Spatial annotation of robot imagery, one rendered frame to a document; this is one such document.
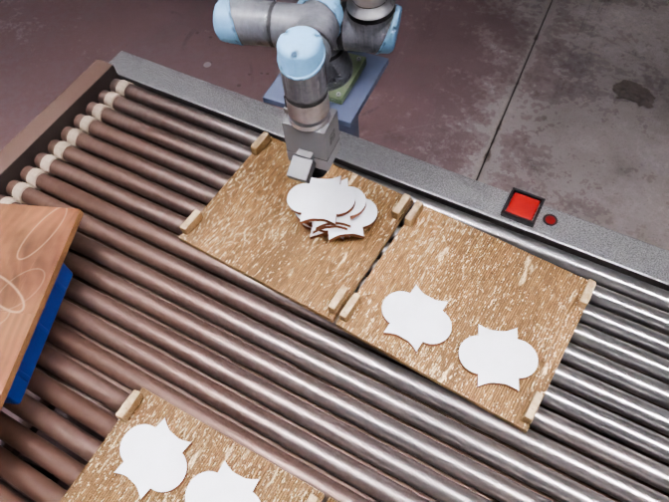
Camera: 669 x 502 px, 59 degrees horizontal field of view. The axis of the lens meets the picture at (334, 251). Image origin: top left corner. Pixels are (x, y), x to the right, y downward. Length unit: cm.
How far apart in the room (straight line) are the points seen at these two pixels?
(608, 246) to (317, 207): 63
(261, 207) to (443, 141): 150
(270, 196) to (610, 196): 168
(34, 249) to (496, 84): 226
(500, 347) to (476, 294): 12
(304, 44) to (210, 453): 73
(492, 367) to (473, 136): 173
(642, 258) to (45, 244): 125
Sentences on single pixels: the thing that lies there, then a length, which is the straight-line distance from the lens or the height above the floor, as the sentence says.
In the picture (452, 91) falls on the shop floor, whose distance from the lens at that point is 297.
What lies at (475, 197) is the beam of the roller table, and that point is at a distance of 141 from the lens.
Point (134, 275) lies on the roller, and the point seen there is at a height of 92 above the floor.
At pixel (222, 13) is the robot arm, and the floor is 139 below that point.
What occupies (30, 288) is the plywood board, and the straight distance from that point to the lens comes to 131.
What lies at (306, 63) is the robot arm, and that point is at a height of 140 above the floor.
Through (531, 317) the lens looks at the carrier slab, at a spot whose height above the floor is 94.
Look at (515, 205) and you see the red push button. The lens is 139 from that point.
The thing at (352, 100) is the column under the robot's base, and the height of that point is 87.
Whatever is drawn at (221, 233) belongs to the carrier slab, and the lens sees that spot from 136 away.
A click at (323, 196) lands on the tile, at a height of 101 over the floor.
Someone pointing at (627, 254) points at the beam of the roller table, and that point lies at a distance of 141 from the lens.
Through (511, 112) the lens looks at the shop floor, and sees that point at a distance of 291.
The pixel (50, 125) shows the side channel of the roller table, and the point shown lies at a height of 95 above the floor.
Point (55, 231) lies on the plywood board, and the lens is 137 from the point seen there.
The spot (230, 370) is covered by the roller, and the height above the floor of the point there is 92.
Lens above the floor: 203
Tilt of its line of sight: 58 degrees down
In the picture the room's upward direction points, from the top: 7 degrees counter-clockwise
